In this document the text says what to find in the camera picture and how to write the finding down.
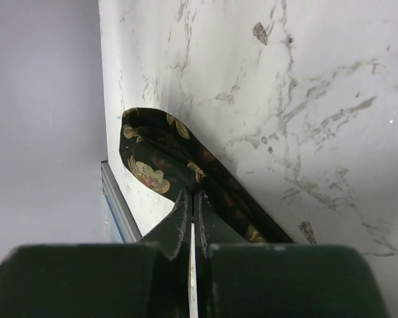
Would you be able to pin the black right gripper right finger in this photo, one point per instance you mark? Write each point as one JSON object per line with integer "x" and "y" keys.
{"x": 240, "y": 279}

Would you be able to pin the black gold floral tie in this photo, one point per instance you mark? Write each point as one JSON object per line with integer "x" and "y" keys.
{"x": 165, "y": 156}

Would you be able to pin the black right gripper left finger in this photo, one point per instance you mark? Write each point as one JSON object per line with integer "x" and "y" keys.
{"x": 148, "y": 278}

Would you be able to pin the aluminium frame rail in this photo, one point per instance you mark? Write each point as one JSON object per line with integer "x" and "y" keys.
{"x": 120, "y": 224}

